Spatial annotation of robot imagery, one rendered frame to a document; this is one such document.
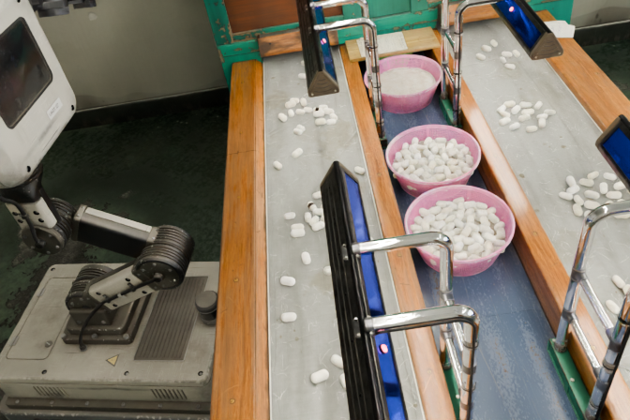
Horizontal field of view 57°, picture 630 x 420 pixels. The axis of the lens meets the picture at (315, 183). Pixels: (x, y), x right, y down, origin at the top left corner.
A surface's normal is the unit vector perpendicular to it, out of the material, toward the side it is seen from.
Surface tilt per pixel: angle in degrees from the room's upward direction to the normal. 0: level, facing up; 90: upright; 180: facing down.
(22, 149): 90
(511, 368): 0
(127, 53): 90
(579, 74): 0
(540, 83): 0
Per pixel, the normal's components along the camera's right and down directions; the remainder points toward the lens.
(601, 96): -0.15, -0.74
